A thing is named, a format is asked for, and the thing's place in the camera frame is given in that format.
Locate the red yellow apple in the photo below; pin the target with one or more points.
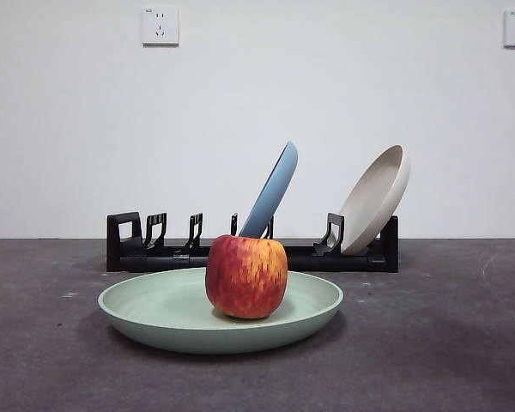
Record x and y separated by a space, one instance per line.
246 279

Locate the green plate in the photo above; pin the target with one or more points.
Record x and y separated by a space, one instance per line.
154 304

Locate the blue plate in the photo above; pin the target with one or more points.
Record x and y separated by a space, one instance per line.
274 189

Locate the beige plate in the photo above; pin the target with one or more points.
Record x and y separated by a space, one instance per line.
377 197

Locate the black plate rack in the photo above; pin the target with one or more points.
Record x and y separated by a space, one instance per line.
129 262

